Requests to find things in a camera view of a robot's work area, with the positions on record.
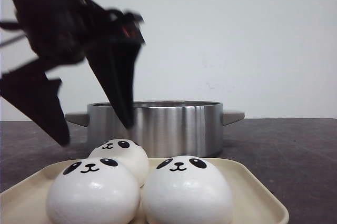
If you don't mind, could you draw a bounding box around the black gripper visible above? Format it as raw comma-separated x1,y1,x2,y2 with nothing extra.
16,0,144,128

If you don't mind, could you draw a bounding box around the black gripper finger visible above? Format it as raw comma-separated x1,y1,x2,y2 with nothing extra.
1,59,70,146

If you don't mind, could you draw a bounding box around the panda bun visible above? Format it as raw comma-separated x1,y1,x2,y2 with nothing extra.
88,139,150,187
46,157,140,223
142,156,233,223

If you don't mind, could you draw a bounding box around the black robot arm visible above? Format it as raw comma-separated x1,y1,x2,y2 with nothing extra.
1,0,144,146

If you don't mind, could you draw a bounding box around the stainless steel steamer pot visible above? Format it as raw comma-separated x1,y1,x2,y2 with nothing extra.
65,100,245,158

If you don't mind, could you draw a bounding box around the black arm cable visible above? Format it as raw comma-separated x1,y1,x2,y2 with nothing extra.
0,20,27,48

